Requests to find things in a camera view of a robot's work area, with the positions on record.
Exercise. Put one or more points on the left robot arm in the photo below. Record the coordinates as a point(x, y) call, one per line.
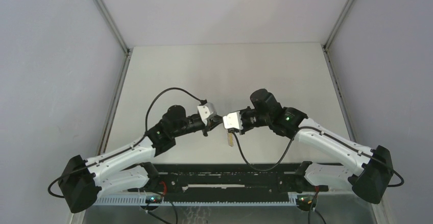
point(84, 181)

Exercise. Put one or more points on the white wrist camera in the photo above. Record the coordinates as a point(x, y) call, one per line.
point(233, 122)
point(206, 111)

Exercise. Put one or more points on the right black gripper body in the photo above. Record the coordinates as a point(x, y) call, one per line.
point(251, 119)

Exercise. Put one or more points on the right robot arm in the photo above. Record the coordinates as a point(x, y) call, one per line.
point(366, 171)

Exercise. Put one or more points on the large keyring with yellow grip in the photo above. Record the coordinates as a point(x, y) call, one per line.
point(230, 138)

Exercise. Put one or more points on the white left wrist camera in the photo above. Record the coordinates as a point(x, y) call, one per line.
point(206, 111)

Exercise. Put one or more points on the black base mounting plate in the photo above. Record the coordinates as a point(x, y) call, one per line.
point(203, 195)

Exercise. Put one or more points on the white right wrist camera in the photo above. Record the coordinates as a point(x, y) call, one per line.
point(233, 122)

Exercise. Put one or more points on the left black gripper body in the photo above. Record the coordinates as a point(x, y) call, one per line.
point(208, 126)

